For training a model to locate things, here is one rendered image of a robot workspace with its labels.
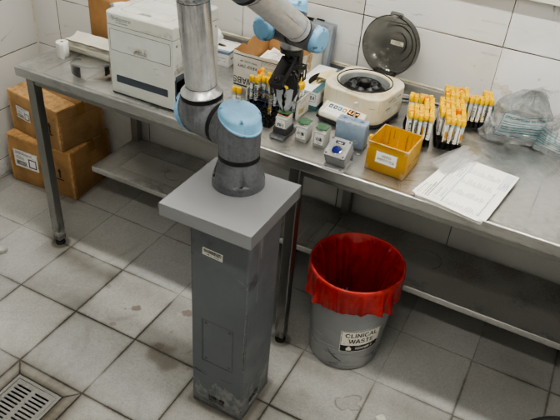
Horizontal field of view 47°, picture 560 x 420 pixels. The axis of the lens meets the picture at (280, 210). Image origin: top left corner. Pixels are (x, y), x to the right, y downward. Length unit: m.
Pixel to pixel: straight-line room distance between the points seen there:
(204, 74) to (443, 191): 0.78
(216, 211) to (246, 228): 0.11
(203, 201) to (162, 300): 1.09
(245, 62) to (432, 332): 1.33
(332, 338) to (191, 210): 0.93
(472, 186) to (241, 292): 0.77
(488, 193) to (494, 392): 0.93
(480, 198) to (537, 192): 0.21
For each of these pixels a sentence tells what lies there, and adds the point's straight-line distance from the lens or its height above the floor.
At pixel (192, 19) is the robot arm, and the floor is 1.37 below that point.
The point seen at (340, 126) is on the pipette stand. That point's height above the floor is 0.95.
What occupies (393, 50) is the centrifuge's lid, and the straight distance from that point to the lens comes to 2.46.
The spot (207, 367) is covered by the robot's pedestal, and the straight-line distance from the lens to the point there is 2.24.
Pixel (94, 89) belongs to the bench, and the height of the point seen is 0.87.
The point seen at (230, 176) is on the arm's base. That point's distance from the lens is 1.73.
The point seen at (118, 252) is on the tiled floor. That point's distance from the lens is 3.02.
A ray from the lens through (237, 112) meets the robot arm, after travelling 1.68.
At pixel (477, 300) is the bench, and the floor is 0.27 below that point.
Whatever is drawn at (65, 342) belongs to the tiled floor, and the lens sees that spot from 2.66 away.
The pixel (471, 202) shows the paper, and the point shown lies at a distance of 1.93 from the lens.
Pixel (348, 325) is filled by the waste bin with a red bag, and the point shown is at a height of 0.27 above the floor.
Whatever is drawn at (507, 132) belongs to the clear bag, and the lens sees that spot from 2.31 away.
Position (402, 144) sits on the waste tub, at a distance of 2.08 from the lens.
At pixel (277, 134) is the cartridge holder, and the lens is 2.12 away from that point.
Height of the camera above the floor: 1.92
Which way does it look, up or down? 36 degrees down
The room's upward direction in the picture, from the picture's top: 5 degrees clockwise
